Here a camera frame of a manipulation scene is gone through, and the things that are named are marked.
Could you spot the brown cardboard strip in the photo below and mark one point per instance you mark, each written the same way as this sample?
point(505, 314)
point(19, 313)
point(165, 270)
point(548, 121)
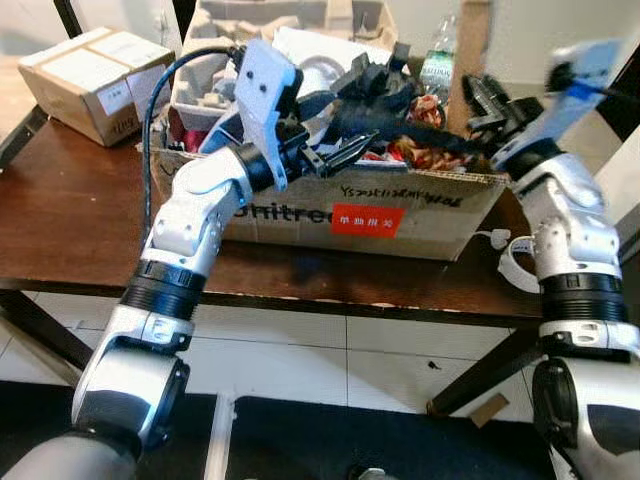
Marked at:
point(472, 45)

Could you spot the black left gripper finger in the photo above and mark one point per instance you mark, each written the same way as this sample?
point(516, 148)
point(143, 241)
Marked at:
point(335, 168)
point(348, 149)

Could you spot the black floor mat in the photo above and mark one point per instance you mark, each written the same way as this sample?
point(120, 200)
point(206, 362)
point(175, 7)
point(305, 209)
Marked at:
point(350, 440)

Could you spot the clear plastic water bottle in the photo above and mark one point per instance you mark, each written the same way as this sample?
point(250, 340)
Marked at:
point(438, 65)

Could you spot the white round moulded piece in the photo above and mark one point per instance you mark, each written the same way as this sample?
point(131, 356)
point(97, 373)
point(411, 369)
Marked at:
point(325, 60)

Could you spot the red white patterned wrapper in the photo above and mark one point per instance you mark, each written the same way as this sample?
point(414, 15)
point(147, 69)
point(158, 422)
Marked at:
point(425, 158)

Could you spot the black stand pole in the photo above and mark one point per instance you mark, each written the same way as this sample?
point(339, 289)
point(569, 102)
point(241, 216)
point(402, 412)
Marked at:
point(68, 18)

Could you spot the grey pulp box insert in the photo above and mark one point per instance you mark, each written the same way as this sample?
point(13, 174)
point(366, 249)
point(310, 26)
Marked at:
point(230, 20)

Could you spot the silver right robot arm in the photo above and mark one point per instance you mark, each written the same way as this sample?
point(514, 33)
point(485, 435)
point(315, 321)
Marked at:
point(570, 230)

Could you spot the small cardboard scrap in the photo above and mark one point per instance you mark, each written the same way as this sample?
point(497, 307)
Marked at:
point(489, 410)

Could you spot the black crumpled plastic piece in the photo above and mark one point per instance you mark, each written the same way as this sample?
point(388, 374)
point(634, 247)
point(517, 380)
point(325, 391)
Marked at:
point(375, 80)

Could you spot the large open cardboard box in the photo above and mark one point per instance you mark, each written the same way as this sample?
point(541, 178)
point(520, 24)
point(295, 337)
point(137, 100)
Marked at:
point(440, 225)

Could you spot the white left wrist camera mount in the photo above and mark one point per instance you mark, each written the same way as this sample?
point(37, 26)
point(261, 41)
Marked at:
point(262, 95)

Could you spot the closed labelled cardboard box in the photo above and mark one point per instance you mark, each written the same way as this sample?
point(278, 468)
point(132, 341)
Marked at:
point(85, 85)

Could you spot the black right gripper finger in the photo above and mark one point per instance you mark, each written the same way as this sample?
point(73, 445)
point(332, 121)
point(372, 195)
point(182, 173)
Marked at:
point(490, 93)
point(484, 125)

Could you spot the dark brown wooden table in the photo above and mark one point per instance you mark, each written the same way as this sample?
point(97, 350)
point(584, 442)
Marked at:
point(80, 220)

